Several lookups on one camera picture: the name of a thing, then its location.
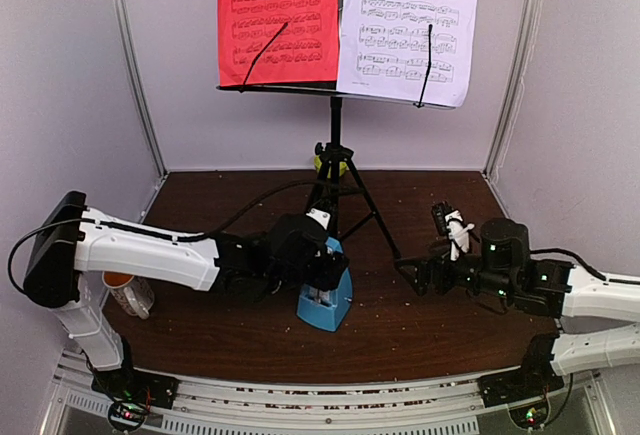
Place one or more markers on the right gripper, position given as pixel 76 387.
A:
pixel 440 264

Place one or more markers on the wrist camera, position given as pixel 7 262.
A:
pixel 322 211
pixel 450 224

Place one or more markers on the blue metronome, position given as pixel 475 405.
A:
pixel 325 309

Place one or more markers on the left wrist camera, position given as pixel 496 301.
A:
pixel 322 211

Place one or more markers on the left aluminium frame post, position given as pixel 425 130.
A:
pixel 137 88

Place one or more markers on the patterned white mug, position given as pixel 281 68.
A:
pixel 133 294

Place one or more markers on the front aluminium rail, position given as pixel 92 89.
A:
pixel 445 405

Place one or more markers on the right aluminium frame post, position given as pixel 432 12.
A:
pixel 524 47

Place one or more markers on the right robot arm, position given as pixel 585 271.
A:
pixel 552 283

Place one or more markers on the lavender paper sheet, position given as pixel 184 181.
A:
pixel 415 51

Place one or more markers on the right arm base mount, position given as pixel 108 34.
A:
pixel 525 392

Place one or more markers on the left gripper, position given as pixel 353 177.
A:
pixel 334 266

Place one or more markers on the aluminium frame post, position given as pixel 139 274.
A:
pixel 524 47
pixel 137 88

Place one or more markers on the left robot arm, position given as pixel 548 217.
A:
pixel 297 252

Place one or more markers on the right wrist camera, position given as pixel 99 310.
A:
pixel 450 224

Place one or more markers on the black music stand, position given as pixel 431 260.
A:
pixel 335 149

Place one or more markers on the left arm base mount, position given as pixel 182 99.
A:
pixel 133 397

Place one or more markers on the red sheet music paper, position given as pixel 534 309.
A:
pixel 277 41

